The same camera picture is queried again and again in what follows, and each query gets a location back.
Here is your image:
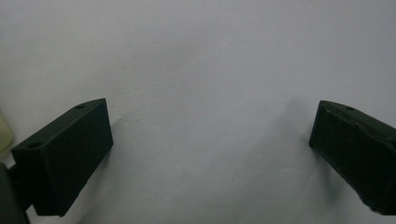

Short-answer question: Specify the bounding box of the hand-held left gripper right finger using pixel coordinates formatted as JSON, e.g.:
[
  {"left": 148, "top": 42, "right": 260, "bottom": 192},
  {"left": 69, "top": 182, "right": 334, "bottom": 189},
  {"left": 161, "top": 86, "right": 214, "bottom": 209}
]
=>
[{"left": 308, "top": 100, "right": 396, "bottom": 217}]

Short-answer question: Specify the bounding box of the cream-coloured object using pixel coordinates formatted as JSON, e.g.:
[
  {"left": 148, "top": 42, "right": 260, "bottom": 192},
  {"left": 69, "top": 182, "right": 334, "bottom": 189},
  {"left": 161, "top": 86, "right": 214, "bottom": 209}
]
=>
[{"left": 0, "top": 111, "right": 13, "bottom": 153}]

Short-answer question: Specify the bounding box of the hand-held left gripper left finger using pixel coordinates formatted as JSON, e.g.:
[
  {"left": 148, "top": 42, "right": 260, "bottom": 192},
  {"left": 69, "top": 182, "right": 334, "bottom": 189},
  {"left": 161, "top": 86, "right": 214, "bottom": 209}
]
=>
[{"left": 10, "top": 98, "right": 114, "bottom": 217}]

